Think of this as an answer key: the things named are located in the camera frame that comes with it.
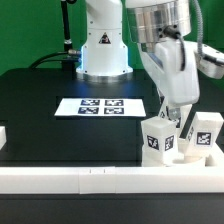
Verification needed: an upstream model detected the white front fence bar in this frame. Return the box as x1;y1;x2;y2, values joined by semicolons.
0;167;224;194

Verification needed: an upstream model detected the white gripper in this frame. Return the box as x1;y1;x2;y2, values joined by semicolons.
138;38;224;107

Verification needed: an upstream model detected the white round stool seat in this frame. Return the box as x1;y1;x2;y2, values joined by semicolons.
141;146;207;168

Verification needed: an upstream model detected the black cable bundle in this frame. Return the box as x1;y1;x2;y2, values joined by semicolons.
28;49;82;70

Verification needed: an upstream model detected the white left fence piece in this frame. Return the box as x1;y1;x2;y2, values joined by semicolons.
0;126;7;150

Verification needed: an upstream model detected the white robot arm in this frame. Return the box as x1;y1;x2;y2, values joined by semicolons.
77;0;224;107

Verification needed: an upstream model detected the white marker sheet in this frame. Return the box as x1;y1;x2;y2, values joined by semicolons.
55;98;146;117

